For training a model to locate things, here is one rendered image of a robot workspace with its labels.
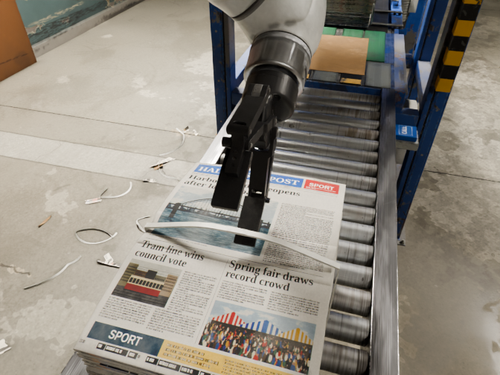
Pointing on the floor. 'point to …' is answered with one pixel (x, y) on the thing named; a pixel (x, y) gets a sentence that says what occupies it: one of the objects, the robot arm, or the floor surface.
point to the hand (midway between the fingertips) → (237, 219)
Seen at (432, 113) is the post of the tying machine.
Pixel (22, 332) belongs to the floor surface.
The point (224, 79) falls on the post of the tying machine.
